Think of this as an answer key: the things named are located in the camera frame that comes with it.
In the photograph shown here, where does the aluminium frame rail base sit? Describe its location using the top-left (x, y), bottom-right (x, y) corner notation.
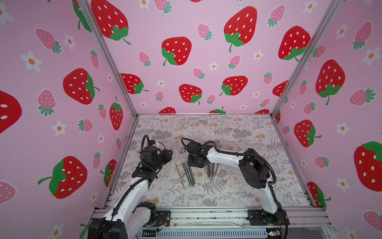
top-left (86, 206), bottom-right (339, 239)

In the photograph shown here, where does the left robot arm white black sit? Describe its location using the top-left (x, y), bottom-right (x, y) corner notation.
top-left (86, 135), bottom-right (173, 239)

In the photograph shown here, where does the right aluminium corner post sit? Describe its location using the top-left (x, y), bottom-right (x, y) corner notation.
top-left (270, 0), bottom-right (343, 120)

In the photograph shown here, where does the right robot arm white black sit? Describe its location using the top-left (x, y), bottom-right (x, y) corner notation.
top-left (181, 138), bottom-right (282, 215)

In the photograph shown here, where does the yellow pencil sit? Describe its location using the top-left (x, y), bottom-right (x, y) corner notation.
top-left (175, 164), bottom-right (185, 189)

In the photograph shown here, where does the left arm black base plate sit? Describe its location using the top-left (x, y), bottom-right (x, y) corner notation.
top-left (148, 211), bottom-right (171, 227)

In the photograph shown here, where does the aluminium corner post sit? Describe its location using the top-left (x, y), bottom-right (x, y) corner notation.
top-left (270, 0), bottom-right (343, 120)
top-left (78, 1), bottom-right (137, 118)

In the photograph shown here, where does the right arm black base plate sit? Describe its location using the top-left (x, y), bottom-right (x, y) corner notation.
top-left (247, 209), bottom-right (290, 226)

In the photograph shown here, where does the left aluminium corner post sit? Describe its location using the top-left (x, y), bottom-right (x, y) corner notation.
top-left (78, 1), bottom-right (137, 118)

